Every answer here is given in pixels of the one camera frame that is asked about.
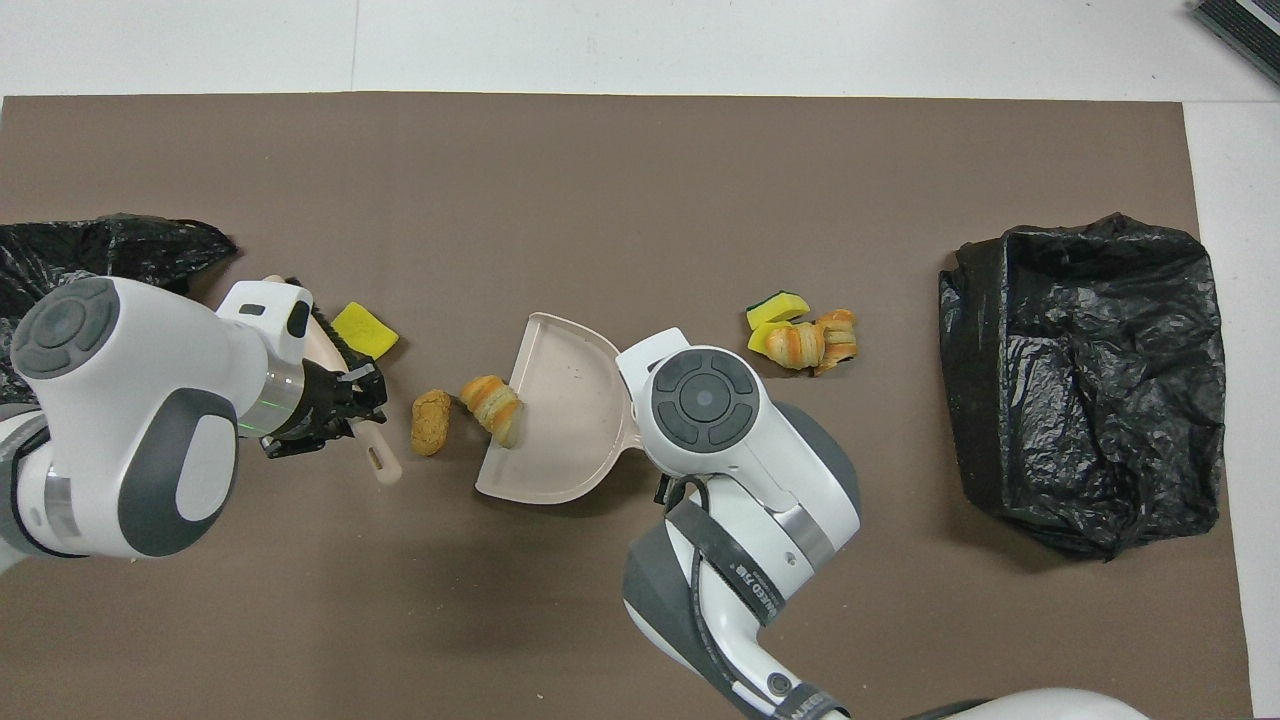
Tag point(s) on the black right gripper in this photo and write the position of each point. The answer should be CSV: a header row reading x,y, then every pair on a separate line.
x,y
678,490

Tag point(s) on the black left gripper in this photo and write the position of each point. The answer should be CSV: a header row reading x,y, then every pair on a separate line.
x,y
318,400

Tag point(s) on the beige hand brush black bristles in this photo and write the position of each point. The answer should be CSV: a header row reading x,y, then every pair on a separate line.
x,y
378,455

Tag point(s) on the plain yellow sponge piece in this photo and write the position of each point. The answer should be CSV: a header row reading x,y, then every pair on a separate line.
x,y
365,330

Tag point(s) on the brown oval bread roll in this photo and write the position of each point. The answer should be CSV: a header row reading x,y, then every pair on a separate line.
x,y
431,423

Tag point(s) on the beige plastic dustpan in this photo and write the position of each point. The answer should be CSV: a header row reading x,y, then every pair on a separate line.
x,y
570,420

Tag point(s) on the striped croissant piece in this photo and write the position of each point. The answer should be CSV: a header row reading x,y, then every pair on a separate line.
x,y
796,345
840,340
492,408

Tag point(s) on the yellow green sponge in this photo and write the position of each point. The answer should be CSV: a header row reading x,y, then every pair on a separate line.
x,y
775,308

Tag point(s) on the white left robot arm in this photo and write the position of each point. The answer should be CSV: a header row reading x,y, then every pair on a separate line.
x,y
120,420

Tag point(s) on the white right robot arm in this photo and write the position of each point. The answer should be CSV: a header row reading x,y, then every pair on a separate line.
x,y
740,440

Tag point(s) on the black bag lined pink bin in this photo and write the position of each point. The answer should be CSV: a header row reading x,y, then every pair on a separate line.
x,y
120,245

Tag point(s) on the brown table mat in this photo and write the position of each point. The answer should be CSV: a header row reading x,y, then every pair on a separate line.
x,y
700,150

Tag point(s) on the dark ribbed panel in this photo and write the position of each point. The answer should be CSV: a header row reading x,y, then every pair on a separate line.
x,y
1250,25

